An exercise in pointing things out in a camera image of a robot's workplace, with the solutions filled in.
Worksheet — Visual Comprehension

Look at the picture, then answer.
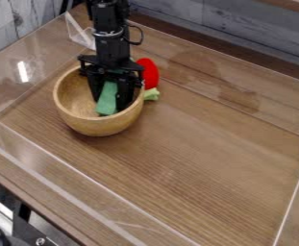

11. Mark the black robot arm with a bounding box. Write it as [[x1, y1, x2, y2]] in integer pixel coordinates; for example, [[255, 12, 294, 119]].
[[79, 0, 145, 111]]

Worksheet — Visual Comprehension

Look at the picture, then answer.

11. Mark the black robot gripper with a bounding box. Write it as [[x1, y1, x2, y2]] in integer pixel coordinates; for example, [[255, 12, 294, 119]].
[[79, 30, 145, 111]]

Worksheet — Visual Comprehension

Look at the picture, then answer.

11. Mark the clear acrylic tray wall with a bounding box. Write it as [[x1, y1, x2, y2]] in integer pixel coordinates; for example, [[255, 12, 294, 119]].
[[0, 121, 199, 246]]

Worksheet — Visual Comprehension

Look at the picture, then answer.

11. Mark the green rectangular block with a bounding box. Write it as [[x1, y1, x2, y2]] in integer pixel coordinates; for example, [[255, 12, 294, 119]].
[[95, 81, 116, 116]]

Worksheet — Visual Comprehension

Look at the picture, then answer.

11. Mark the red plush strawberry toy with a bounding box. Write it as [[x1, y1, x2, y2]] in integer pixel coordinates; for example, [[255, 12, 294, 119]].
[[137, 58, 161, 101]]

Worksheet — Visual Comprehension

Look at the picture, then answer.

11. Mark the black table clamp mount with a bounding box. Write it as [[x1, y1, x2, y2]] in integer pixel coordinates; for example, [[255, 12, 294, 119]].
[[12, 202, 59, 246]]

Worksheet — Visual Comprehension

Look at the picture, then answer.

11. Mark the brown wooden bowl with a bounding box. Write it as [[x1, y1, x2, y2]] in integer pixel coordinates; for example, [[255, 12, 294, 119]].
[[51, 64, 147, 138]]

